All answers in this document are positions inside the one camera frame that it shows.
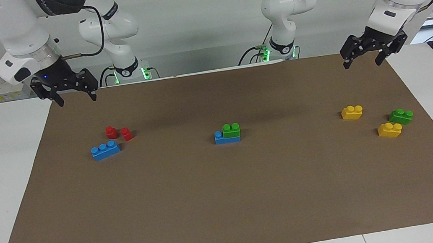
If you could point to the brown table mat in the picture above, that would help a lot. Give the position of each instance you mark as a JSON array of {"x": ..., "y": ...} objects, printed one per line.
[{"x": 227, "y": 200}]

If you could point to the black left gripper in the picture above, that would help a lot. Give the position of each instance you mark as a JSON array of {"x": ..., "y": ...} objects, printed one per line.
[{"x": 379, "y": 40}]

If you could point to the blue three-stud block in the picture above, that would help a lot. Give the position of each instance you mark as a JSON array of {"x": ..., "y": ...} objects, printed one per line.
[
  {"x": 221, "y": 139},
  {"x": 105, "y": 151}
]

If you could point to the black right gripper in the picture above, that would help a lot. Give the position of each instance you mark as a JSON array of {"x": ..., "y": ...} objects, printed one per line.
[{"x": 60, "y": 77}]

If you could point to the green two-stud block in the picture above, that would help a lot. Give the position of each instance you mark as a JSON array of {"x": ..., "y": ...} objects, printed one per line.
[
  {"x": 401, "y": 116},
  {"x": 231, "y": 131}
]

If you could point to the yellow two-stud block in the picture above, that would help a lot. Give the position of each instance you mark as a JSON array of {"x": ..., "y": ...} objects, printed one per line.
[
  {"x": 352, "y": 113},
  {"x": 390, "y": 131}
]

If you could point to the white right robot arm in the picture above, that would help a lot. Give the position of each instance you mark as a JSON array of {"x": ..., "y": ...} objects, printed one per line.
[{"x": 17, "y": 31}]

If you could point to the white power strip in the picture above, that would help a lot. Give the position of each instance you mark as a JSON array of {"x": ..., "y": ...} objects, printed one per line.
[{"x": 9, "y": 92}]

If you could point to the small red block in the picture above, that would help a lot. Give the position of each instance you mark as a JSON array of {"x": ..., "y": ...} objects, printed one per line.
[
  {"x": 111, "y": 133},
  {"x": 127, "y": 134}
]

